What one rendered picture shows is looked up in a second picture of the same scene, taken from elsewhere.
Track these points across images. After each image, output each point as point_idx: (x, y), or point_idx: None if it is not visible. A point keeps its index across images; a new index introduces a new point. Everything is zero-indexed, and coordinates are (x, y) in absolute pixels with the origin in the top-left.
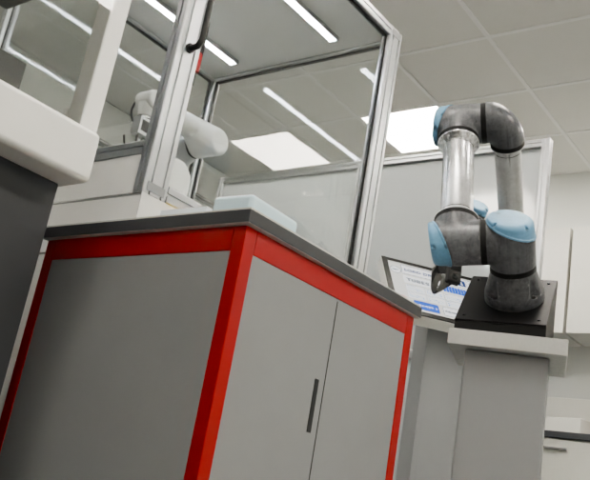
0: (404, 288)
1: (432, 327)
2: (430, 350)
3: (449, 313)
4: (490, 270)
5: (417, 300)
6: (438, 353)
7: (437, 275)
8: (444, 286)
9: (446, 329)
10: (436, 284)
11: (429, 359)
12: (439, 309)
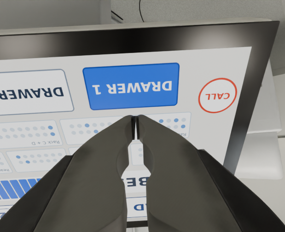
0: (194, 145)
1: (103, 24)
2: (88, 23)
3: (46, 83)
4: None
5: (161, 107)
6: (65, 20)
7: (205, 215)
8: (97, 149)
9: (52, 27)
10: (163, 145)
11: (87, 3)
12: (84, 95)
